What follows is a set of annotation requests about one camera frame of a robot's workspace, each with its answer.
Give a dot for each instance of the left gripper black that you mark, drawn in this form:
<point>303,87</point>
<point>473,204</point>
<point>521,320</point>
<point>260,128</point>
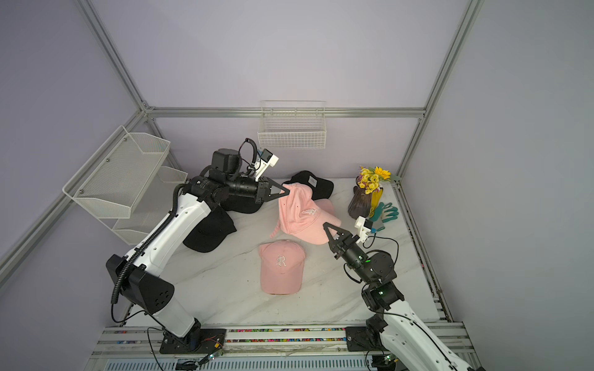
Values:
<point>264,190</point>

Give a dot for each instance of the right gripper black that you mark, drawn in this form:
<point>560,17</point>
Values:
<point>343,233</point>

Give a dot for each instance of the pink cap script logo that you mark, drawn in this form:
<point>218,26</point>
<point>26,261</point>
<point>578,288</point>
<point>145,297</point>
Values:
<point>300,217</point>

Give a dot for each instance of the black cap with white label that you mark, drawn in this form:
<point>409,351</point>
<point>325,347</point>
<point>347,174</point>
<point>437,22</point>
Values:
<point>321,188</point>

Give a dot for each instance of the pink cap R logo front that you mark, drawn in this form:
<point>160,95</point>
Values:
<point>282,266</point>

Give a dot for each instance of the pink cap LA logo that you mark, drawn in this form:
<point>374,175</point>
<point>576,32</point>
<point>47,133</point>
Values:
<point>326,206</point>

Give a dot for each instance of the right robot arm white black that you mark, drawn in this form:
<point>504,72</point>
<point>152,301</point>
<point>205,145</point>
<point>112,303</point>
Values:
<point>394,329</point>

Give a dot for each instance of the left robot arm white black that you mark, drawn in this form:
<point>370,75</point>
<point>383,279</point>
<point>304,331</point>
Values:
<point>197,221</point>

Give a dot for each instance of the purple glass vase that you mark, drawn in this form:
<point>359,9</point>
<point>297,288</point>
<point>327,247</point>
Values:
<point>360,204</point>

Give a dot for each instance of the black cap back left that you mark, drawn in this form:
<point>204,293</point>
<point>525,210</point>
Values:
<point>241,204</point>

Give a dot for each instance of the green garden gloves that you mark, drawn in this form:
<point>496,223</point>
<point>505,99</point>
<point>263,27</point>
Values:
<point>383,214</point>

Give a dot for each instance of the yellow artificial flowers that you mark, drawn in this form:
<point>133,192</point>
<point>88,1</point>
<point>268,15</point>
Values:
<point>369,179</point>

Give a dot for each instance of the black cap near left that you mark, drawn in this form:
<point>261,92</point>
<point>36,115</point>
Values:
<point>210,232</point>

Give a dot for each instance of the lower white mesh shelf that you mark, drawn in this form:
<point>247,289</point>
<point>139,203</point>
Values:
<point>152,208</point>

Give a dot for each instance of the white mesh shelf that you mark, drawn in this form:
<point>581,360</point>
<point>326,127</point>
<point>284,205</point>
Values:
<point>152,208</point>
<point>112,182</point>

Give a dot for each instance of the upper white mesh shelf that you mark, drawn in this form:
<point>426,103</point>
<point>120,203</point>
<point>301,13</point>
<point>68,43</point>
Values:
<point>112,182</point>

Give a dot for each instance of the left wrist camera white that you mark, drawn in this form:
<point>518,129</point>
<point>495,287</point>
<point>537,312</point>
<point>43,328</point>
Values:
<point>265,159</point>

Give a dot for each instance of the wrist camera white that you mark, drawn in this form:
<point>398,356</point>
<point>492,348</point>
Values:
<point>265,159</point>
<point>364,229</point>

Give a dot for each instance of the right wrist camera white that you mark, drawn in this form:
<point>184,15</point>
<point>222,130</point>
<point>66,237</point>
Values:
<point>364,229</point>

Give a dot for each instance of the white wire basket wall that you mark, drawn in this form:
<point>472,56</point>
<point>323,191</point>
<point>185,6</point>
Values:
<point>293,124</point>

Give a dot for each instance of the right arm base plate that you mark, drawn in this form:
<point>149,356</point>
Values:
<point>362,339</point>

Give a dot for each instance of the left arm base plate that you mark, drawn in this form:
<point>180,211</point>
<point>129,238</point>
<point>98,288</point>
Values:
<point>201,341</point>

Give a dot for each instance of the aluminium rail front frame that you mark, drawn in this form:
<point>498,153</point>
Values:
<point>128,342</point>

